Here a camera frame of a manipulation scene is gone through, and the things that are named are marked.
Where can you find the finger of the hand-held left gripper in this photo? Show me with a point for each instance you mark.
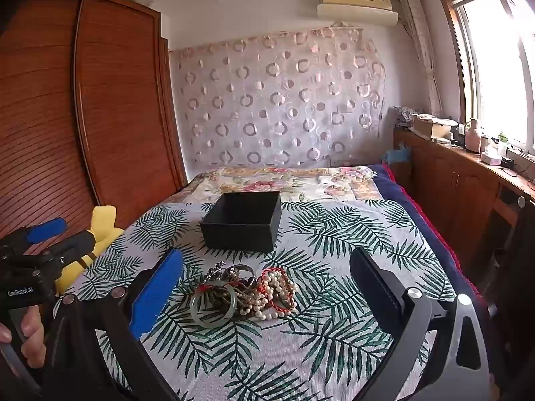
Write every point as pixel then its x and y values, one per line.
pixel 77 244
pixel 46 229

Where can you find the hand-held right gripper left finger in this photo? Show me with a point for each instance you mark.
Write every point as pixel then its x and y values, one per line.
pixel 156 296

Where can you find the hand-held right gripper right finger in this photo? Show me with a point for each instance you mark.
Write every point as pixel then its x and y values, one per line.
pixel 376 284

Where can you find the silver leaf brooch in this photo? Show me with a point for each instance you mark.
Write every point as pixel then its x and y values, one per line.
pixel 215 271

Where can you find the dark purple bangle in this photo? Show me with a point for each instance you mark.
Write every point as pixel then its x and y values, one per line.
pixel 242 273

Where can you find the black box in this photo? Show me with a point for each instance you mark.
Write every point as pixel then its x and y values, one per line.
pixel 242 221

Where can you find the person's left hand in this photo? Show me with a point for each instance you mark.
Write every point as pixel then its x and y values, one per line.
pixel 29 328

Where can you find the yellow plush toy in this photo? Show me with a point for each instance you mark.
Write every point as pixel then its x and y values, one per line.
pixel 104 223

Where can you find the navy blue blanket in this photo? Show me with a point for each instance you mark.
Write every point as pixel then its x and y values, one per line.
pixel 422 225

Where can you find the leaf print cloth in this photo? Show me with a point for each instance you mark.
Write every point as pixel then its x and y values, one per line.
pixel 313 342

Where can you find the brown wooden cabinet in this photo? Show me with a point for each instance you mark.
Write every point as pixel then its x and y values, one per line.
pixel 455 183

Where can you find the blue bag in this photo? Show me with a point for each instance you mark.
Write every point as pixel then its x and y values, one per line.
pixel 397 154

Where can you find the floral blanket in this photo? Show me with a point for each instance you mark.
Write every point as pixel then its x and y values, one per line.
pixel 292 179

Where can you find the brown wooden wardrobe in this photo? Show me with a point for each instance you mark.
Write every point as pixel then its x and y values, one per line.
pixel 104 104

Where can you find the cardboard box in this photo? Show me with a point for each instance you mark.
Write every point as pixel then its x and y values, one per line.
pixel 432 127

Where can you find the white tissue box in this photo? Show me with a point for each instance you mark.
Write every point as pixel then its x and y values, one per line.
pixel 490 158

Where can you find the patterned cloth bundle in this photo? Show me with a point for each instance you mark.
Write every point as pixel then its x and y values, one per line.
pixel 403 115

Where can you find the pink kettle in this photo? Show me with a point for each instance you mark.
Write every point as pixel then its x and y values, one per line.
pixel 473 138

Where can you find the white bottle green cap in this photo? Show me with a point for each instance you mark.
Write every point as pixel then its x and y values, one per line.
pixel 501 144

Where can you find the white lace window curtain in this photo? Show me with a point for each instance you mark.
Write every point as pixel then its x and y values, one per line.
pixel 422 50

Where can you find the window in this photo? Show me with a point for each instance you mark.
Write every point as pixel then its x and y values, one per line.
pixel 497 58

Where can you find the circle pattern wall curtain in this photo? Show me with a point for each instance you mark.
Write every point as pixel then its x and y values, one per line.
pixel 276 100

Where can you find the wall air conditioner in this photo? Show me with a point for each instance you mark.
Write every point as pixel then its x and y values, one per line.
pixel 355 4

